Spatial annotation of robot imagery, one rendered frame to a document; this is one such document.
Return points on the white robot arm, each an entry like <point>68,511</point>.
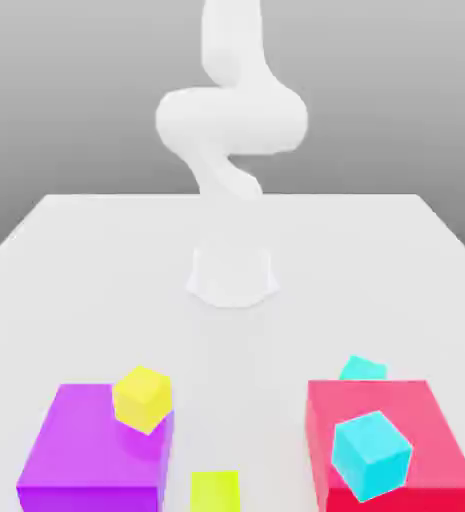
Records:
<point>232,116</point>

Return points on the small turquoise cube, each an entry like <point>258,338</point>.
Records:
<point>363,368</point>

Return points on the small lime yellow cube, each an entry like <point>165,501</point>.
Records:
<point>214,492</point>

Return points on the small cyan cube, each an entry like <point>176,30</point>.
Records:
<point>370,456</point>

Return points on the large purple box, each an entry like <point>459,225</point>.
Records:
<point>84,448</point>

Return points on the large red box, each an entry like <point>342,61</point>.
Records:
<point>436,432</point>

